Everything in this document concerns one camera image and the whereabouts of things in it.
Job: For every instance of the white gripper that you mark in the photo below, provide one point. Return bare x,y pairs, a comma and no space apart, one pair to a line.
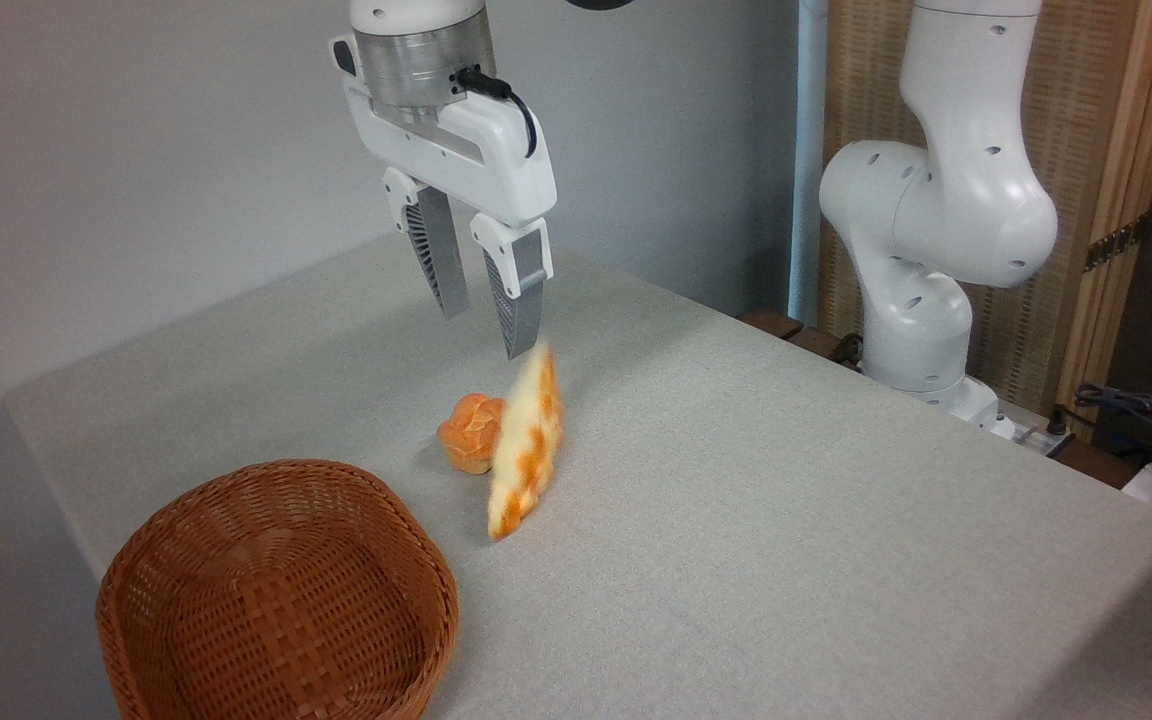
496,170

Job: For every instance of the long pale bread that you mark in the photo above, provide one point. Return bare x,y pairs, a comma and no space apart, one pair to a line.
526,450

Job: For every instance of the round orange bread roll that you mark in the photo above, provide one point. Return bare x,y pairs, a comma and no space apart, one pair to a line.
468,435

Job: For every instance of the silver wrist flange cylinder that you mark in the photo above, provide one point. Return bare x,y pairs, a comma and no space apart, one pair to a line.
416,65

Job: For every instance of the brown wooden block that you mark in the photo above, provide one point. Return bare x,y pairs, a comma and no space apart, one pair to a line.
818,343
771,323

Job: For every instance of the white vertical pipe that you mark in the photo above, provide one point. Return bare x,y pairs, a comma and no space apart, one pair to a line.
806,150

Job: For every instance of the brown wicker basket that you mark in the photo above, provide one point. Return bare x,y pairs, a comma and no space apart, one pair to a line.
276,600

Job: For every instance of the grey tablecloth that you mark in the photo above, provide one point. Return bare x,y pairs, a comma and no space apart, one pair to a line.
786,540

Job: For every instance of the white power strip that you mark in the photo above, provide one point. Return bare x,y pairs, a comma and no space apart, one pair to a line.
1031,435

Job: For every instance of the metal screen hinge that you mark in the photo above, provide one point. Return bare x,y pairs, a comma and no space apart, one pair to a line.
1114,243

